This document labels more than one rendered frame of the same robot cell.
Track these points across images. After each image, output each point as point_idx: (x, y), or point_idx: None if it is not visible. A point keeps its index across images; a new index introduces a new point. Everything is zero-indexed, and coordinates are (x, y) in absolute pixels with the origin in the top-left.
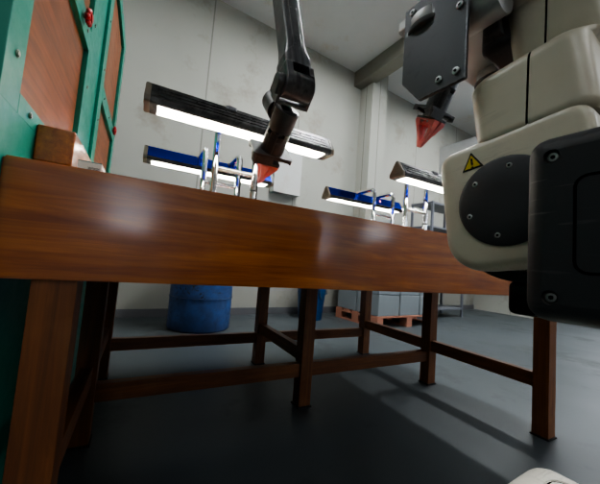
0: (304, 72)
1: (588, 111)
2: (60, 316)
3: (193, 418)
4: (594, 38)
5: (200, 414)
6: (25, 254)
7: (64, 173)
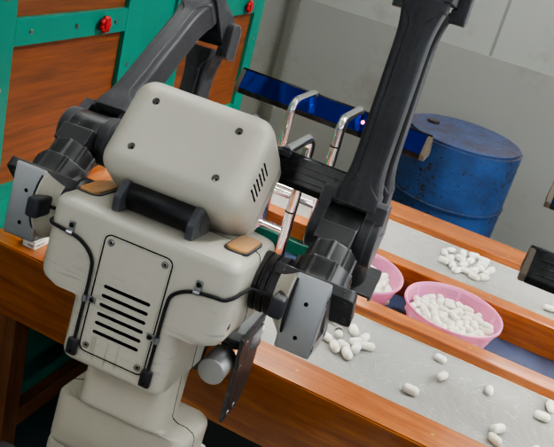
0: None
1: (48, 440)
2: (8, 335)
3: (210, 429)
4: (74, 401)
5: (221, 430)
6: None
7: (9, 252)
